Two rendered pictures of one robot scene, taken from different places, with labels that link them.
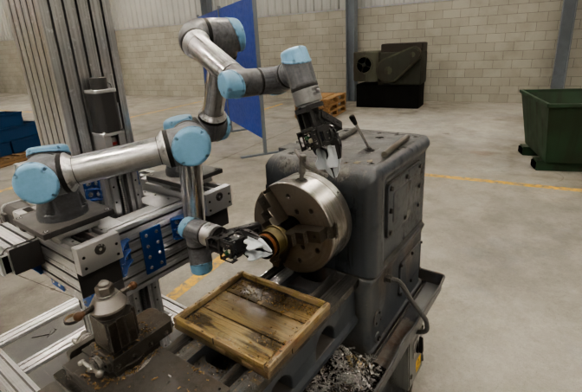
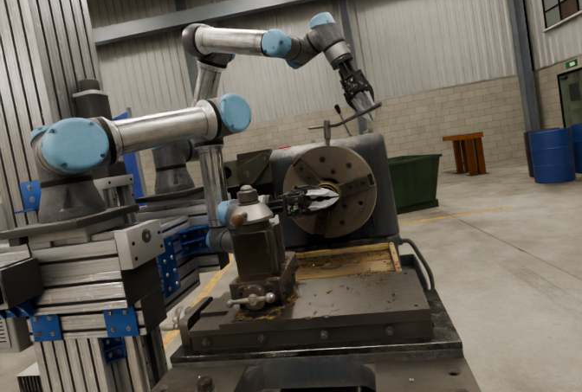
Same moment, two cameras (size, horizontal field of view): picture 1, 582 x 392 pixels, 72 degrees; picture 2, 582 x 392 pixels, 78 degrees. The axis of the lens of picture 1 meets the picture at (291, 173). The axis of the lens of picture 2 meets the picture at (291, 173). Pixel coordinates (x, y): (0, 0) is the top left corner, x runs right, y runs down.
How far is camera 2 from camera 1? 76 cm
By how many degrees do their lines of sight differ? 28
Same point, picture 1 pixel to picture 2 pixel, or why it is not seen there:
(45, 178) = (93, 133)
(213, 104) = not seen: hidden behind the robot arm
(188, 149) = (235, 112)
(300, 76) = (334, 33)
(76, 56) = (63, 59)
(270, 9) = not seen: hidden behind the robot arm
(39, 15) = (27, 7)
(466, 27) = (296, 136)
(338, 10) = not seen: hidden behind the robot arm
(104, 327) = (264, 234)
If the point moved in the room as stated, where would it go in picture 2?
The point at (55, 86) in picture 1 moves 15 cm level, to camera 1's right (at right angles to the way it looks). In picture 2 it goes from (43, 83) to (100, 80)
